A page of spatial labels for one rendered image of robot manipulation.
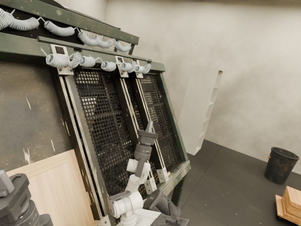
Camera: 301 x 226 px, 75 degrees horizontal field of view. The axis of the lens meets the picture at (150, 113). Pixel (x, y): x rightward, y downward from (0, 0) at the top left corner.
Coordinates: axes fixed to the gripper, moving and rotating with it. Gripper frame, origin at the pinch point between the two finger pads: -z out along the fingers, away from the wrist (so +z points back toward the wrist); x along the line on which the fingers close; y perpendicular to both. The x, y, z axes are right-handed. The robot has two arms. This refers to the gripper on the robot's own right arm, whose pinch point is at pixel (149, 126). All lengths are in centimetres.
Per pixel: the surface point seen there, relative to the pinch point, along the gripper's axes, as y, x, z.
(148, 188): 43, -39, 53
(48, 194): 13, 40, 46
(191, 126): 259, -261, -6
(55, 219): 9, 34, 57
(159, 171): 56, -56, 43
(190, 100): 261, -241, -64
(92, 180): 22.0, 16.5, 40.6
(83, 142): 26.8, 26.3, 20.0
